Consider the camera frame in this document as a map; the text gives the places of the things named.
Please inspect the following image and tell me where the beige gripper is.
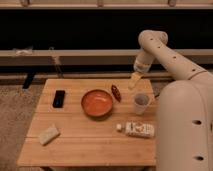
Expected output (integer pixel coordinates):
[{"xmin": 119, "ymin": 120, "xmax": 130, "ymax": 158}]
[{"xmin": 128, "ymin": 60, "xmax": 150, "ymax": 89}]

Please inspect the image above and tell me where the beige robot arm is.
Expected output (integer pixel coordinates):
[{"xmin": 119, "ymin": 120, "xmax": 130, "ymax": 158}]
[{"xmin": 129, "ymin": 30, "xmax": 213, "ymax": 171}]

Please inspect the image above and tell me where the orange ceramic bowl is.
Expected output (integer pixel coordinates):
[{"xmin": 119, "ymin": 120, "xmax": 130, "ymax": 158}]
[{"xmin": 81, "ymin": 89, "xmax": 113, "ymax": 117}]

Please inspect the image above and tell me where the dark red chili pepper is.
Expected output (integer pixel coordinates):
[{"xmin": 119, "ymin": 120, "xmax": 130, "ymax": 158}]
[{"xmin": 111, "ymin": 85, "xmax": 121, "ymax": 102}]

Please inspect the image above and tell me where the white labelled bottle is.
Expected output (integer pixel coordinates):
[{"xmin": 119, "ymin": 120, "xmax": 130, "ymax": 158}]
[{"xmin": 116, "ymin": 122, "xmax": 155, "ymax": 138}]

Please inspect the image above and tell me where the wooden table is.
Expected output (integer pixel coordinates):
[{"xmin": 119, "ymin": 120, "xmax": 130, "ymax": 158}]
[{"xmin": 17, "ymin": 79, "xmax": 156, "ymax": 167}]

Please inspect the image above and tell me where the black smartphone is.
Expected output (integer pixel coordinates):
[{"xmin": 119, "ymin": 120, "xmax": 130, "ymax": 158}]
[{"xmin": 52, "ymin": 90, "xmax": 65, "ymax": 108}]

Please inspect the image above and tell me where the beige sponge block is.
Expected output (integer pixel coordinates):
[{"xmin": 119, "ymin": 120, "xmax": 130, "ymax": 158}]
[{"xmin": 38, "ymin": 125, "xmax": 60, "ymax": 145}]

